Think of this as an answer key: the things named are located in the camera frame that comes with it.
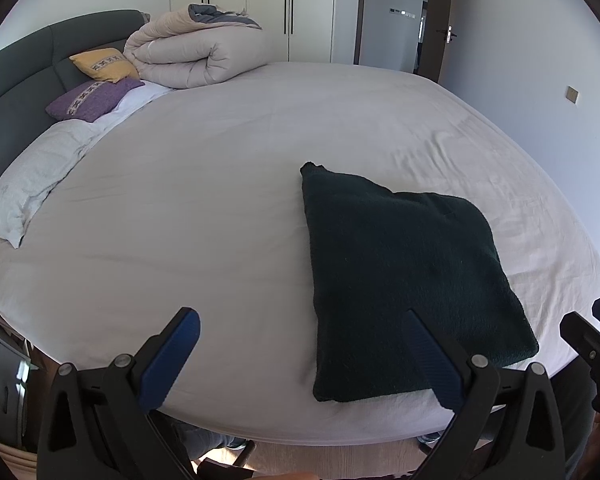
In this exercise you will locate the dark grey padded headboard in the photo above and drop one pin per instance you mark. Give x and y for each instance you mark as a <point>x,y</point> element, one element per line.
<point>20,70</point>

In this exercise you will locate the person's leg in jeans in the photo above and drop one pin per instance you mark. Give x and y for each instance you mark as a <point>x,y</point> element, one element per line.
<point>200,440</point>

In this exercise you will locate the purple patterned pillow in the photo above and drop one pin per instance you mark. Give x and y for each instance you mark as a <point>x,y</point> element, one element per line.
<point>90,100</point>

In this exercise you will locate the dark bedside cabinet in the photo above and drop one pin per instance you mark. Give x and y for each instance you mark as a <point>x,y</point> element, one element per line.
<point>5,385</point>

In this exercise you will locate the rolled beige duvet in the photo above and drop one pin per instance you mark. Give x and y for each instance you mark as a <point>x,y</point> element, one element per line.
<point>190,55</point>

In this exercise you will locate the white pillow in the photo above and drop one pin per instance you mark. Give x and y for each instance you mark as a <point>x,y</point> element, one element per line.
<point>35,175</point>
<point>147,92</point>

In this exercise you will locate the bed with white sheet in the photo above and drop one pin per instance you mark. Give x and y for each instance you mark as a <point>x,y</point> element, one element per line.
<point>230,185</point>

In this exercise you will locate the dark green towel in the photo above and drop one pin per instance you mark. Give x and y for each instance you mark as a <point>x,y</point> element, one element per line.
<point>405,270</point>

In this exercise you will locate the person's blue shoe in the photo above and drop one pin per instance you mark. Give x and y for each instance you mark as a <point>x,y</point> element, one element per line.
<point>236,442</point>
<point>428,438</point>

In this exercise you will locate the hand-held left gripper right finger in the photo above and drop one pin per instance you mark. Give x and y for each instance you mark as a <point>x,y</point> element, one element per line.
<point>432,360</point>

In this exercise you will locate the yellow patterned pillow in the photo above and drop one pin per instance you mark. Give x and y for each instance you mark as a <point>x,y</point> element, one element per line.
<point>105,64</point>

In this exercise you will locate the cream wardrobe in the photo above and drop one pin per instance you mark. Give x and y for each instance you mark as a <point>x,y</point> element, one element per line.
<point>310,10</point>

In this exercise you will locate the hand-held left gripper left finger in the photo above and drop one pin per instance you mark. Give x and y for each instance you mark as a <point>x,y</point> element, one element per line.
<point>172,360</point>

